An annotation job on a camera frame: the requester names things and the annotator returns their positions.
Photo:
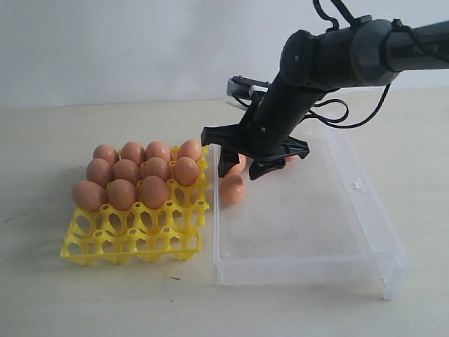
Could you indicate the brown egg column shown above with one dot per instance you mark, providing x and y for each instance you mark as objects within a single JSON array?
[{"x": 127, "y": 170}]

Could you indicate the clear plastic bin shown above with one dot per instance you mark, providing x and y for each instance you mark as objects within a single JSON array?
[{"x": 316, "y": 220}]

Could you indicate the yellow plastic egg tray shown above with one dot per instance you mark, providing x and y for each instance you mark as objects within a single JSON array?
[{"x": 141, "y": 232}]

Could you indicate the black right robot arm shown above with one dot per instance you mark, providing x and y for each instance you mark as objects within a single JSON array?
[{"x": 369, "y": 53}]

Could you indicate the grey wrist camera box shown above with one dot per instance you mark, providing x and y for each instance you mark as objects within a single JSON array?
[{"x": 244, "y": 88}]

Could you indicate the brown egg slot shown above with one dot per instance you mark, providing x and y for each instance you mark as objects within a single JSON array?
[
  {"x": 191, "y": 149},
  {"x": 106, "y": 152},
  {"x": 133, "y": 151},
  {"x": 158, "y": 149}
]

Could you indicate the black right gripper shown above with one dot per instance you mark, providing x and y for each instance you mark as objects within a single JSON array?
[{"x": 263, "y": 133}]

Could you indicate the brown egg mid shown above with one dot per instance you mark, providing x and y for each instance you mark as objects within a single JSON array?
[{"x": 122, "y": 194}]

